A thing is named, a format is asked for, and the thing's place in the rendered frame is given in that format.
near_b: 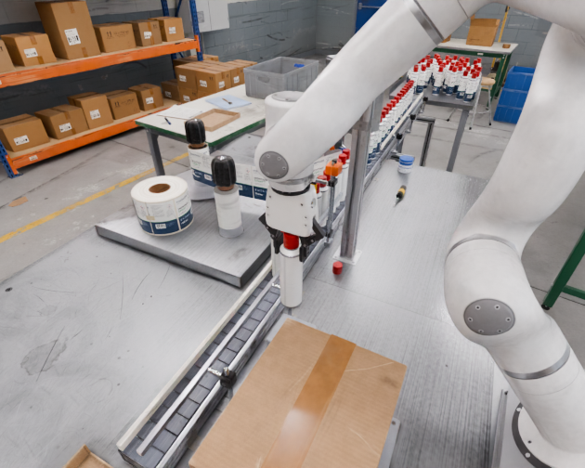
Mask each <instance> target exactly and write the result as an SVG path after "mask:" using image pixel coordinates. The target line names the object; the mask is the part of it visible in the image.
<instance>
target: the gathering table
mask: <svg viewBox="0 0 585 468"><path fill-rule="evenodd" d="M407 76H408V73H406V74H405V75H404V76H403V77H402V78H401V79H400V80H399V81H398V82H397V83H396V84H394V85H393V86H392V87H391V88H390V93H389V99H394V96H396V95H397V93H398V92H399V91H400V90H401V89H402V87H404V85H405V84H406V82H407ZM482 79H483V77H481V78H480V81H479V85H478V87H477V91H476V94H475V96H474V101H471V103H463V100H464V98H463V99H462V100H456V99H455V98H456V95H453V94H452V96H446V94H443V93H442V92H443V87H442V90H440V91H439V95H438V96H433V95H432V92H433V87H432V85H431V81H430V84H429V85H428V86H427V89H426V90H423V94H422V96H421V98H423V97H425V96H427V97H428V100H427V101H426V102H425V104H426V105H434V106H441V107H448V108H455V109H462V113H461V118H460V122H459V125H458V129H457V133H456V136H455V139H454V143H453V146H452V150H451V153H450V156H449V160H448V166H447V170H446V171H447V172H451V173H452V170H453V166H454V163H455V160H456V157H457V153H458V150H459V146H460V144H461V140H462V134H463V131H464V127H465V125H466V121H467V118H468V114H469V111H472V110H473V108H474V106H475V101H476V98H477V97H478V92H479V88H480V85H481V83H482ZM403 142H404V138H403V139H402V141H401V142H400V144H399V146H398V152H397V153H401V152H402V148H403Z"/></svg>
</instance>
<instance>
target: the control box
mask: <svg viewBox="0 0 585 468"><path fill-rule="evenodd" d="M335 56H336V55H330V56H327V58H326V59H325V68H326V67H327V66H328V65H329V63H330V62H331V61H332V60H333V58H334V57H335ZM383 101H384V91H383V92H382V93H381V94H380V95H379V96H378V97H377V98H376V99H375V105H374V113H373V118H372V121H371V131H372V132H376V131H379V127H380V121H381V114H382V107H383Z"/></svg>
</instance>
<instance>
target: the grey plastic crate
mask: <svg viewBox="0 0 585 468"><path fill-rule="evenodd" d="M295 63H296V64H304V65H305V66H304V67H302V68H298V67H294V64H295ZM318 65H319V61H318V60H311V59H302V58H287V57H278V58H273V59H271V60H268V61H265V62H262V63H259V64H256V65H253V66H250V67H247V68H244V69H243V73H244V79H245V92H246V96H247V97H250V98H261V99H266V97H268V96H269V95H271V94H274V93H278V92H283V91H298V92H305V91H306V90H307V88H308V87H309V86H311V85H312V83H313V82H314V81H315V80H316V79H317V78H318Z"/></svg>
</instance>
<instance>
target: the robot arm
mask: <svg viewBox="0 0 585 468"><path fill-rule="evenodd" d="M490 3H499V4H503V5H506V6H508V7H513V8H515V9H518V10H521V11H523V12H526V13H528V14H530V15H533V16H536V17H538V18H541V19H544V20H547V21H549V22H552V26H551V28H550V30H549V31H548V34H547V36H546V39H545V41H544V44H543V47H542V49H541V51H540V54H539V60H538V63H537V67H536V70H535V73H534V76H533V80H532V83H531V86H530V89H529V92H528V95H527V98H526V103H525V106H524V108H523V110H522V113H521V115H520V118H519V120H518V123H517V125H516V127H515V129H514V131H513V134H512V136H511V138H510V141H509V143H508V145H507V147H506V149H505V151H504V153H503V155H502V157H501V159H500V162H499V164H498V166H497V168H496V170H495V172H494V174H493V176H492V177H491V179H490V180H489V182H488V184H487V186H486V188H485V189H484V191H483V192H482V194H481V195H480V196H479V198H478V199H477V201H476V202H475V203H474V205H473V206H472V207H471V209H470V210H469V211H468V213H467V214H466V216H465V217H464V218H463V220H462V221H461V222H460V224H459V225H458V226H457V228H456V230H455V231H454V233H453V235H452V236H451V238H450V240H449V242H448V246H447V249H446V253H445V267H444V296H445V302H446V306H447V310H448V313H449V315H450V318H451V320H452V322H453V323H454V325H455V327H456V328H457V330H458V331H459V332H460V333H461V335H462V336H464V337H465V338H466V339H468V340H469V341H471V342H473V343H476V344H478V345H482V346H484V347H485V348H486V349H487V351H488V352H489V354H490V355H491V357H492V358H493V360H494V361H495V363H496V364H497V366H498V368H499V369H500V371H501V373H502V374H503V376H504V378H505V379H506V381H507V382H508V384H509V385H510V386H511V387H512V389H513V391H514V393H515V394H516V396H517V397H518V399H519V401H520V402H521V404H522V405H523V408H522V409H521V411H520V414H519V418H518V428H519V433H520V436H521V437H522V440H523V442H524V443H525V445H526V447H527V448H528V450H529V451H530V452H531V453H532V454H533V455H534V456H535V457H536V458H538V459H539V460H540V461H541V462H543V463H545V464H547V465H549V466H550V467H552V468H585V371H584V369H583V368H582V366H581V365H580V363H579V361H578V359H577V357H576V355H575V354H574V352H573V350H572V349H571V347H570V345H569V343H568V342H567V340H566V338H565V337H564V335H563V333H562V332H561V330H560V328H559V327H558V325H557V323H556V322H555V321H554V319H553V318H552V317H551V316H549V315H547V314H546V313H545V312H544V311H543V310H542V308H541V307H540V304H539V302H538V301H537V299H536V297H535V295H534V293H533V292H532V290H531V288H530V286H529V283H528V281H527V277H526V274H525V270H524V268H523V265H522V262H521V255H522V252H523V249H524V247H525V245H526V243H527V240H528V239H529V237H530V236H531V234H532V233H533V232H534V231H535V229H536V228H537V227H538V226H539V225H540V224H541V223H542V222H543V221H544V220H546V219H547V218H548V217H549V216H550V215H552V214H553V213H554V212H555V211H556V210H557V209H558V207H559V206H560V205H561V204H562V203H563V202H564V200H565V199H566V197H567V196H568V195H569V193H570V192H571V191H572V189H573V188H574V187H575V186H576V184H577V183H578V181H579V179H580V177H581V176H582V174H583V172H584V171H585V0H387V2H386V3H385V4H384V5H383V6H382V7H381V8H380V9H379V10H378V11H377V12H376V13H375V14H374V15H373V16H372V17H371V18H370V19H369V20H368V21H367V22H366V23H365V24H364V25H363V27H362V28H361V29H360V30H359V31H358V32H357V33H356V34H355V35H354V36H353V37H352V38H351V39H350V40H349V42H348V43H347V44H346V45H345V46H344V47H343V48H342V49H341V51H340V52H339V53H338V54H337V55H336V56H335V57H334V58H333V60H332V61H331V62H330V63H329V65H328V66H327V67H326V68H325V69H324V70H323V72H322V73H321V74H320V75H319V76H318V78H317V79H316V80H315V81H314V82H313V83H312V85H311V86H309V87H308V88H307V90H306V91H305V92H298V91H283V92H278V93H274V94H271V95H269V96H268V97H266V99H265V115H266V131H265V135H264V136H263V138H262V139H261V140H260V142H259V143H258V145H257V147H256V150H255V154H254V164H255V168H256V170H257V172H258V173H259V174H260V176H262V177H263V178H264V179H266V180H268V188H267V193H266V211H265V212H264V213H263V214H262V215H261V216H260V217H259V218H258V219H259V221H260V222H261V223H262V224H263V225H264V226H266V229H267V230H268V232H269V233H270V237H271V238H272V239H273V247H274V249H275V254H278V253H279V252H280V246H281V244H283V232H281V231H285V232H288V233H292V234H294V235H298V236H299V238H300V241H301V244H302V245H301V246H300V248H299V261H300V262H302V263H303V261H304V260H305V259H306V258H307V257H308V256H309V252H310V245H311V244H312V243H314V242H315V241H319V240H321V239H323V238H324V237H325V235H326V233H325V232H324V230H323V229H322V228H321V226H320V225H319V211H318V200H317V194H316V190H315V186H314V185H311V184H310V183H311V182H315V181H316V178H317V176H316V175H314V174H313V171H314V161H316V160H317V159H318V158H319V157H320V156H322V155H323V154H324V153H325V152H326V151H327V150H329V149H330V148H331V147H332V146H333V145H334V144H335V143H336V142H337V141H339V140H340V139H341V138H342V137H343V136H344V135H345V134H346V132H347V131H348V130H349V129H350V128H351V127H352V126H353V125H354V124H355V123H356V121H357V120H358V119H359V118H360V116H361V115H362V114H363V113H364V112H365V110H366V109H367V108H368V107H369V105H370V104H371V103H372V101H373V100H374V99H376V98H377V97H378V96H379V95H380V94H381V93H382V92H383V91H384V90H385V89H386V88H388V87H389V86H390V85H391V84H393V83H394V82H395V81H396V80H397V79H399V78H400V77H401V76H402V75H403V74H404V73H406V72H407V71H408V70H409V69H411V68H412V67H413V66H414V65H415V64H417V63H418V62H419V61H420V60H421V59H423V58H424V57H425V56H426V55H427V54H428V53H430V52H431V51H432V50H433V49H434V48H435V47H437V46H438V45H439V44H440V43H441V42H443V41H444V40H445V39H446V38H447V37H448V36H450V35H451V34H452V33H453V32H454V31H456V30H457V29H458V28H459V27H460V26H461V25H462V24H463V23H464V22H465V21H467V20H468V19H469V18H471V17H472V16H473V14H474V13H476V12H477V11H478V10H479V9H480V8H482V7H483V6H485V5H487V4H490ZM432 23H433V24H432ZM441 36H442V37H443V38H442V37H441ZM312 229H313V230H314V232H315V233H316V234H313V235H311V233H310V231H311V230H312Z"/></svg>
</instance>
